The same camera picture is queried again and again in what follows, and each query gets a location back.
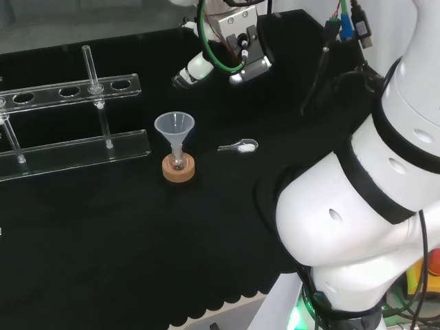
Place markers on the clear glass weighing funnel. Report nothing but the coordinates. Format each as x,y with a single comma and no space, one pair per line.
244,147

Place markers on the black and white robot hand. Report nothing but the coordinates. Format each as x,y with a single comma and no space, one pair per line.
251,51

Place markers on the clear acrylic funnel stand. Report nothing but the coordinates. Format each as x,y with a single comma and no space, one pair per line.
68,156

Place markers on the small round-bottom glass flask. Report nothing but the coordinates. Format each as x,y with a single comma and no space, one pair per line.
178,165

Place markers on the yellow stop button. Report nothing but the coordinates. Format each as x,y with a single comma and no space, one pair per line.
434,263

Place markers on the clear plastic funnel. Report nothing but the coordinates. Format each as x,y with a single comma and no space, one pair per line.
174,125

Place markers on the black bench cloth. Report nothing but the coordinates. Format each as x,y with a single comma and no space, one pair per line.
120,240

